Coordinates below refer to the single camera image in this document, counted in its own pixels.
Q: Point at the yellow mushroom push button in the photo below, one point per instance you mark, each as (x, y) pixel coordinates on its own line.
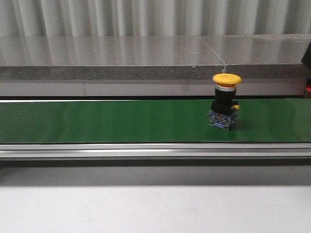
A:
(224, 108)

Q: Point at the grey speckled stone slab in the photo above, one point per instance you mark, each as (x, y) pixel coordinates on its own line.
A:
(262, 56)
(106, 58)

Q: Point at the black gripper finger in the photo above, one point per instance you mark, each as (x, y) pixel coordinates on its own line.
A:
(306, 59)

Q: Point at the aluminium conveyor frame rail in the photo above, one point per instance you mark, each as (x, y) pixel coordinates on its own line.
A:
(154, 151)

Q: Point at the green conveyor belt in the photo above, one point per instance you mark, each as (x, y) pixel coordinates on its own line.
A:
(150, 121)

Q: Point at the grey speckled stone slab left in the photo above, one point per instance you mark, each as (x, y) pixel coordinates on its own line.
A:
(106, 58)

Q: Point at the white pleated curtain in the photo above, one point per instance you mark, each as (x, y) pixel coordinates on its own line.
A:
(153, 17)

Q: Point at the grey speckled stone slab right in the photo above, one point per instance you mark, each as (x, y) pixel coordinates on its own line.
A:
(262, 56)

